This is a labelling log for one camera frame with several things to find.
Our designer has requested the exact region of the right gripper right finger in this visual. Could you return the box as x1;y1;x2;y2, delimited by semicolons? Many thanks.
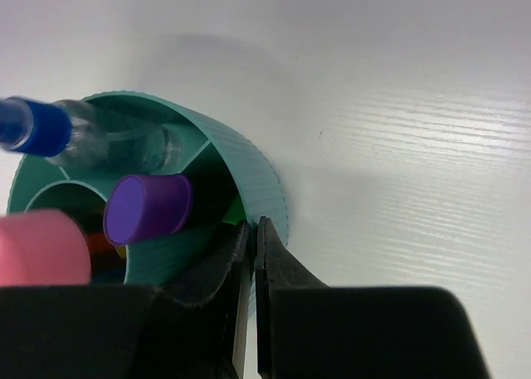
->
255;216;328;375

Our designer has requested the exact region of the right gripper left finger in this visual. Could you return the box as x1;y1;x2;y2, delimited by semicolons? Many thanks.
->
159;221;250;378

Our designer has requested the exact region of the teal round pen holder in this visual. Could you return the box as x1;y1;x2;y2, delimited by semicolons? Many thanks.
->
6;89;291;318

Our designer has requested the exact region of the purple black highlighter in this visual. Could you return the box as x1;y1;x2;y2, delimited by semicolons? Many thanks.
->
103;174;193;246

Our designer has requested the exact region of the pink capped bottle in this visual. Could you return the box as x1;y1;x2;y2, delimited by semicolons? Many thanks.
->
1;209;91;286

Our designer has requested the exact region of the green black highlighter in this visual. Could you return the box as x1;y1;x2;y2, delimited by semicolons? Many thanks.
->
221;196;246;225

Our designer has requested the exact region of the blue spray bottle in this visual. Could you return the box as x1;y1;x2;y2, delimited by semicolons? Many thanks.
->
1;97;182;174

